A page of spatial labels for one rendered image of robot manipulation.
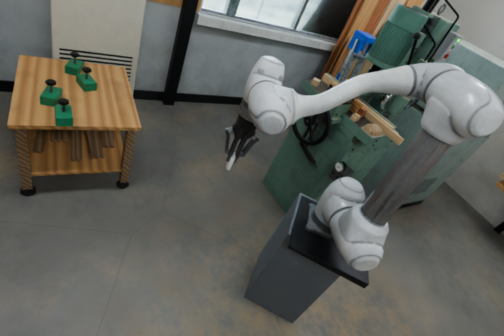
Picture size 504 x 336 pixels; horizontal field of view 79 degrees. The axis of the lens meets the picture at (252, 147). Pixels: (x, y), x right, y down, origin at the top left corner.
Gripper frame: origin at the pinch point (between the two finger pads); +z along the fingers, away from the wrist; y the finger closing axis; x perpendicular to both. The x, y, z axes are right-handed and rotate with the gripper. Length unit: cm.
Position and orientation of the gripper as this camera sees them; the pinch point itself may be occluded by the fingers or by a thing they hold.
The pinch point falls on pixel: (230, 161)
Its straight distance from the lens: 114.9
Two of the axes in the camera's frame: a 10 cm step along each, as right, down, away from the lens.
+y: -9.3, -2.5, -2.6
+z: -3.6, 7.7, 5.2
